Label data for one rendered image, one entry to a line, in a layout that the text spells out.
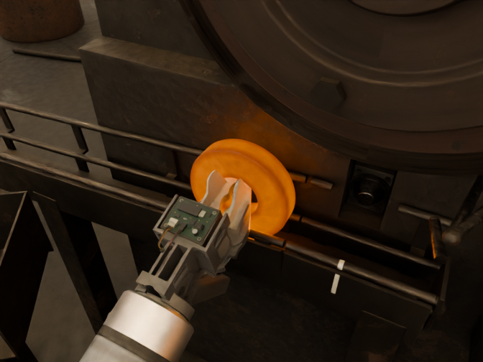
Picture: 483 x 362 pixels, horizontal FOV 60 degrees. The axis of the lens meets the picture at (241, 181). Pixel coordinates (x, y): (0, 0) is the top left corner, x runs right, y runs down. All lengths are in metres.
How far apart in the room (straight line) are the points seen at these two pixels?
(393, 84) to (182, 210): 0.28
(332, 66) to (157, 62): 0.39
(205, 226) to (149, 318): 0.11
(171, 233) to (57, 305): 1.02
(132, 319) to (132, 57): 0.39
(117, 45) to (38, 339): 0.96
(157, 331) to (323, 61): 0.30
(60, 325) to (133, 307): 0.97
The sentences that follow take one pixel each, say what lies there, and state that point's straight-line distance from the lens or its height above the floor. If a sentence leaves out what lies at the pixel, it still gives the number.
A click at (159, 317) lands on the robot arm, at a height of 0.76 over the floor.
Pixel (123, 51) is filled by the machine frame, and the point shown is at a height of 0.87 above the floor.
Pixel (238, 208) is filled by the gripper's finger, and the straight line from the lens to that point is 0.54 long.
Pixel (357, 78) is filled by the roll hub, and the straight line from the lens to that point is 0.30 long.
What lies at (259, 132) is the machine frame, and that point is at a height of 0.81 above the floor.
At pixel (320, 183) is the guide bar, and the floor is 0.76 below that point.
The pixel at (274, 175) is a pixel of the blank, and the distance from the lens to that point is 0.54.
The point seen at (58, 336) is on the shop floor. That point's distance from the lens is 1.41.
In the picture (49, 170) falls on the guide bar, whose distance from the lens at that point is 0.81.
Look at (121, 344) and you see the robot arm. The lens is 0.46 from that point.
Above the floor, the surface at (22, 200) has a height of 0.72.
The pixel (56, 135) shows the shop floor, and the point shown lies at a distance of 2.20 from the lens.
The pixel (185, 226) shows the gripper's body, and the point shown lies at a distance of 0.48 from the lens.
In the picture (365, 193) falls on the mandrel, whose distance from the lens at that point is 0.61.
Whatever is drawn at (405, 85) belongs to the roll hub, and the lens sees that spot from 0.30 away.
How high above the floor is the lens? 1.14
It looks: 41 degrees down
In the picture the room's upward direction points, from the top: straight up
